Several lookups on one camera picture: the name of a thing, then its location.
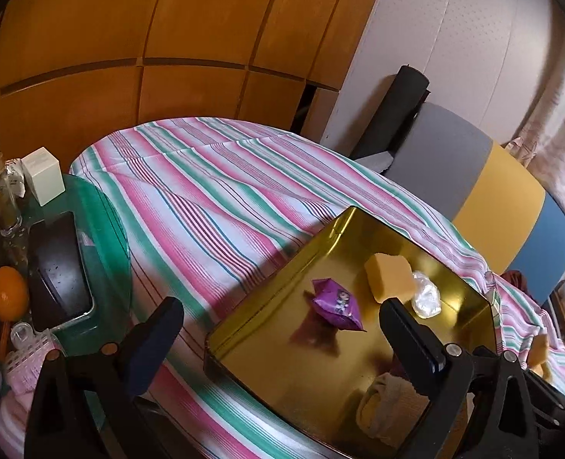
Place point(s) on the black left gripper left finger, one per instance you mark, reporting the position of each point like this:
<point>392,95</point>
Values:
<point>144,349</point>

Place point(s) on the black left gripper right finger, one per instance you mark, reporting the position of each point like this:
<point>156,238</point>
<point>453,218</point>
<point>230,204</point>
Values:
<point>417,348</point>

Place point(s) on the clear plastic packet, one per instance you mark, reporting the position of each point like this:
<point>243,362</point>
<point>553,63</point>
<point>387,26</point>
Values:
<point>426,301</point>

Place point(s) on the purple snack packet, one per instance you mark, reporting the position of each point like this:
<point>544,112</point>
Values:
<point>336,305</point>

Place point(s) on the black phone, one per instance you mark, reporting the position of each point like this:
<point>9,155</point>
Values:
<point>60,295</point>

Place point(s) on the green glass side table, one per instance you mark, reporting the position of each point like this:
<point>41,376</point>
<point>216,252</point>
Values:
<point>105,255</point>

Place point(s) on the gold metal tin tray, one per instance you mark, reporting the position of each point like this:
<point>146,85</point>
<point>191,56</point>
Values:
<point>307,343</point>

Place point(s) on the orange fruit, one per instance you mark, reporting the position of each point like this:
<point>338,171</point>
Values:
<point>14,296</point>

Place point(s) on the striped pink green bedsheet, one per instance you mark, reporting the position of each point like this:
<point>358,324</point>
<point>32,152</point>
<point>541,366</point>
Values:
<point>212,207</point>

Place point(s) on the grey yellow blue chair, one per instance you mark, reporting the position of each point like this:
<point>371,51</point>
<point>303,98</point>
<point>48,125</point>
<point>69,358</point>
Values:
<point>495,203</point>

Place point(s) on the white square box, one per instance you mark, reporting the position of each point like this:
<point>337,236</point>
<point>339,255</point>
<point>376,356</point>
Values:
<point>43,175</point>

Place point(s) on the glass jar gold lid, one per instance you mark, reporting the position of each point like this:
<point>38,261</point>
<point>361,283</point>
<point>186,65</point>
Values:
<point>10,214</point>

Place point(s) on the floral beige curtain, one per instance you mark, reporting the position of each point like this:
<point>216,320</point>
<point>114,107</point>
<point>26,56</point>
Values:
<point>540,144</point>

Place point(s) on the black rolled mat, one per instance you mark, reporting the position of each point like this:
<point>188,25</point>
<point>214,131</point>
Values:
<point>392,120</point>

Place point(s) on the orange wooden wardrobe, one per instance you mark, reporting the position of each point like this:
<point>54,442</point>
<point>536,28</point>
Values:
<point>75,71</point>

